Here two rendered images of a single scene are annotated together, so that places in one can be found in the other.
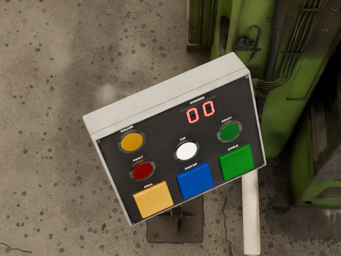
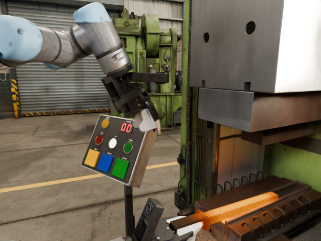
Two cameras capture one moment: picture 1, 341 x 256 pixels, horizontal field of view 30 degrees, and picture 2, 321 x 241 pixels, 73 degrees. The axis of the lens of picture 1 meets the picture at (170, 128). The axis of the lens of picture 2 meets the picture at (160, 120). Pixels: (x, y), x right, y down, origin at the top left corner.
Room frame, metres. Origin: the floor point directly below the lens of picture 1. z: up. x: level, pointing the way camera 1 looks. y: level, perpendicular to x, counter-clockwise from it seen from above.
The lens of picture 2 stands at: (0.07, -0.98, 1.40)
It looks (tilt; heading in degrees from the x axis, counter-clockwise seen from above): 12 degrees down; 59
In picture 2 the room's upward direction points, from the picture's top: straight up
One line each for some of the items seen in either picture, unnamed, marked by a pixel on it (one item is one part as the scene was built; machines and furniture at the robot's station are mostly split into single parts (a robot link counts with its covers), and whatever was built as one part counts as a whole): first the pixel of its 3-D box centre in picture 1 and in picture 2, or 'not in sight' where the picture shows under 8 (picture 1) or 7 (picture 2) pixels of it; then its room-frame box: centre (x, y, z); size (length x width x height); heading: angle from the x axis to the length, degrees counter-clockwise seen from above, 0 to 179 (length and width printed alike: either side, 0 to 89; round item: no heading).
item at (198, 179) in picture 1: (195, 180); (106, 163); (0.34, -0.05, 1.01); 0.07 x 0.05 x 0.07; 112
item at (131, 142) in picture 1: (131, 141); (105, 123); (0.38, 0.08, 1.16); 0.05 x 0.03 x 0.04; 87
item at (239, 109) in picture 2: not in sight; (271, 102); (0.72, -0.58, 1.32); 0.42 x 0.20 x 0.10; 177
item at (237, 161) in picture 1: (235, 161); (121, 168); (0.38, -0.14, 1.01); 0.07 x 0.05 x 0.07; 112
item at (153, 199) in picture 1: (152, 198); (92, 158); (0.30, 0.05, 1.01); 0.07 x 0.05 x 0.07; 112
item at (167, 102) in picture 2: not in sight; (150, 72); (2.91, 4.21, 1.45); 2.18 x 1.23 x 2.89; 170
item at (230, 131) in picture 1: (229, 131); (128, 147); (0.42, -0.12, 1.09); 0.05 x 0.03 x 0.04; 87
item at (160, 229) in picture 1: (175, 212); not in sight; (0.46, 0.00, 0.05); 0.22 x 0.22 x 0.09; 87
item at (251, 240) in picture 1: (249, 176); not in sight; (0.44, -0.22, 0.62); 0.44 x 0.05 x 0.05; 177
